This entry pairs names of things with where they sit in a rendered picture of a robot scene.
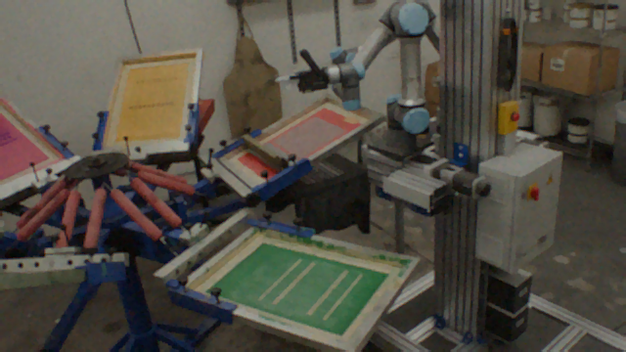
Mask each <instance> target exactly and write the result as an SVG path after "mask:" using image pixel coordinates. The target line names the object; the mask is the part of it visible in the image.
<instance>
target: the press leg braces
mask: <svg viewBox="0 0 626 352"><path fill-rule="evenodd" d="M155 323H156V332H155V334H156V338H157V339H158V340H160V341H162V342H164V343H165V344H167V345H169V346H171V347H172V348H174V349H176V350H178V351H180V352H201V351H199V350H197V349H195V348H194V347H192V346H190V345H188V344H187V343H185V342H183V341H182V340H180V339H178V338H176V337H175V336H173V335H171V334H169V333H168V332H167V331H170V332H177V333H185V334H186V336H185V337H188V338H190V339H192V340H195V339H196V338H197V337H198V336H199V335H201V334H202V333H203V332H204V331H205V329H202V328H201V327H199V326H196V327H195V328H192V327H186V326H179V325H173V324H167V323H161V322H155ZM126 343H127V344H126ZM125 344H126V346H125V351H124V352H135V349H136V347H137V342H136V339H134V338H132V337H129V333H128V331H127V332H126V333H125V334H124V335H123V336H122V337H121V338H120V339H119V340H118V341H117V343H116V344H115V345H114V346H113V347H112V348H111V349H110V350H108V351H107V352H119V351H120V350H121V349H122V348H123V346H124V345H125Z"/></svg>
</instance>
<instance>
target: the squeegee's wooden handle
mask: <svg viewBox="0 0 626 352"><path fill-rule="evenodd" d="M243 138H244V141H245V143H246V146H247V147H248V148H250V149H252V150H253V151H254V152H256V153H257V154H258V155H259V156H261V157H262V158H264V159H265V160H267V161H268V162H269V163H273V164H276V165H277V166H279V167H280V168H281V169H282V168H283V167H284V166H283V164H282V161H281V159H280V157H279V155H278V154H276V153H275V152H273V151H272V150H269V149H268V148H266V147H264V146H263V145H261V144H260V143H258V142H257V141H255V140H254V139H252V138H250V137H249V136H248V135H244V136H243Z"/></svg>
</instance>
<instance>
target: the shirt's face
mask: <svg viewBox="0 0 626 352"><path fill-rule="evenodd" d="M324 161H325V162H327V163H329V164H332V165H333V166H335V167H337V168H338V169H340V170H342V171H344V172H345V173H343V174H340V175H337V176H335V177H332V178H328V179H325V180H321V181H318V182H315V183H312V185H309V186H308V185H306V183H305V182H304V181H302V180H300V179H297V180H295V181H293V182H292V183H291V184H290V185H289V186H287V187H285V188H284V189H283V190H284V191H286V192H287V193H288V194H290V195H291V196H292V197H293V196H296V195H300V194H304V193H307V192H310V191H313V190H316V189H319V188H322V187H325V186H328V185H331V184H332V183H334V182H338V181H341V180H344V179H347V178H350V177H353V176H356V175H359V174H363V173H366V172H368V169H366V168H364V167H362V166H360V165H358V164H356V163H354V162H352V161H350V160H348V159H347V158H345V157H343V156H341V154H338V153H334V154H332V156H329V157H327V158H326V159H324Z"/></svg>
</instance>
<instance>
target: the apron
mask: <svg viewBox="0 0 626 352"><path fill-rule="evenodd" d="M241 20H243V22H244V24H245V25H246V28H247V30H248V32H249V34H250V37H251V38H249V37H243V38H241V39H240V40H239V33H240V26H241ZM252 34H253V33H251V31H250V29H249V27H248V25H247V23H246V21H245V19H244V17H239V24H238V31H237V39H236V42H237V45H236V50H235V61H234V67H233V69H232V71H231V72H230V73H229V74H228V76H227V78H226V79H225V81H224V87H223V89H225V90H224V95H225V101H226V107H227V112H228V120H229V126H230V133H231V138H233V137H237V136H243V135H246V134H248V133H246V132H245V131H244V128H245V127H247V126H250V128H251V129H250V130H251V131H250V132H249V133H251V132H252V131H254V130H256V129H259V130H260V131H262V130H264V129H266V128H267V127H269V126H272V125H273V123H275V122H277V121H279V120H280V119H282V118H283V110H282V96H281V86H280V81H275V80H273V78H275V77H276V76H277V75H279V71H278V70H277V69H276V68H275V67H273V66H271V65H269V64H268V63H267V62H265V60H264V58H263V55H262V53H261V51H260V49H259V47H258V45H257V43H256V42H254V40H253V37H254V36H252Z"/></svg>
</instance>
